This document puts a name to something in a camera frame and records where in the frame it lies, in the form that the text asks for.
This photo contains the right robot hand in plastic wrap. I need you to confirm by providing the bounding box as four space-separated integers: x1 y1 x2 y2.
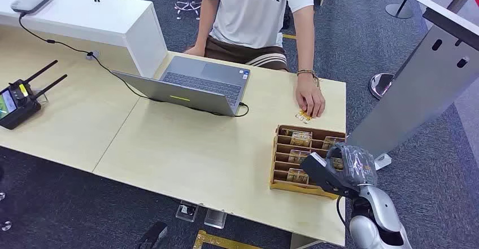
326 142 378 187

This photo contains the person's left hand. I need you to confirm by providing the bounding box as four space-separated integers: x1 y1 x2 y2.
295 73 326 119

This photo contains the person's right hand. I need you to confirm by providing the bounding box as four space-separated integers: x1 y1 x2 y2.
183 45 206 58

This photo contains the wooden card holder box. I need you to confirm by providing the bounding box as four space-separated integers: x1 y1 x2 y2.
269 124 347 201

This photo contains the person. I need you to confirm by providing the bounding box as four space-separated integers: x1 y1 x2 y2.
183 0 326 119

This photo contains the grey laptop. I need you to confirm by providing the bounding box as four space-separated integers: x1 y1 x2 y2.
112 55 251 117

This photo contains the white gate foot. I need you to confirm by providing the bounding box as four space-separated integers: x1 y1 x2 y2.
374 154 393 171

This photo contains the chrome stanchion base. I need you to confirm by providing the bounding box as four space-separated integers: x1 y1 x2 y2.
368 73 395 101

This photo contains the grey metal gate panel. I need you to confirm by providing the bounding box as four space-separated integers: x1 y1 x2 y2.
346 7 479 158

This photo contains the white desk leg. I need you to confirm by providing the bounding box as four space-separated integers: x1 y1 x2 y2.
290 233 323 249

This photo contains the white reception counter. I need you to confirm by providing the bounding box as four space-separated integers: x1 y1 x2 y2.
0 0 168 79

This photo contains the clear acrylic block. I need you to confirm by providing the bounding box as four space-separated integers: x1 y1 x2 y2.
203 209 228 229
176 201 199 223

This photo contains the white gate top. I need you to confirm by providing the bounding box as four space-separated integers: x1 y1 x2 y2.
402 0 479 37

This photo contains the long yellow floor tape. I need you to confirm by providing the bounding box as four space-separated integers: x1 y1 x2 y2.
193 230 263 249

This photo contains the clear acrylic stand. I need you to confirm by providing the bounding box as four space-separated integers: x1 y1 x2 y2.
29 89 49 106

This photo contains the grey power adapter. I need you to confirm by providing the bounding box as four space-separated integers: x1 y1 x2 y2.
10 0 54 15

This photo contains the black remote controller with antennas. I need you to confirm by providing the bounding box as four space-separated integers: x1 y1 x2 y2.
0 59 69 131

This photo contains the black object under desk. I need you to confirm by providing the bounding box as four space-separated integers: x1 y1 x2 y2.
136 221 168 249

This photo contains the braided wrist bracelet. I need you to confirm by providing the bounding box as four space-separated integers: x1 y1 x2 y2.
297 68 322 89

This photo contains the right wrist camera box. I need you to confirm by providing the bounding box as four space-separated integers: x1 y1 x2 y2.
300 152 360 199

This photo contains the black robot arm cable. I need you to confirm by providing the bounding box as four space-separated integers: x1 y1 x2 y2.
336 196 347 226

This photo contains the black power cable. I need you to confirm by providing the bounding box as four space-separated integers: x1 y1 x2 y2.
18 12 250 118

